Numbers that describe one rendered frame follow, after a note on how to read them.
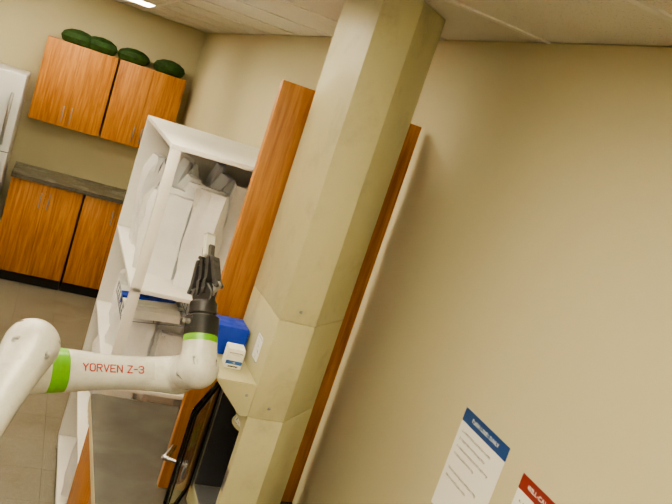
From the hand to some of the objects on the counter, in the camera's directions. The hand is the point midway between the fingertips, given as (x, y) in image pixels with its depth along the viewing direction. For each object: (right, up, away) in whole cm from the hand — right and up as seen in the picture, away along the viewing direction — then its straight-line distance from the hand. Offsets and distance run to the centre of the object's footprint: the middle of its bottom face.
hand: (208, 245), depth 210 cm
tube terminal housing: (+2, -91, +30) cm, 96 cm away
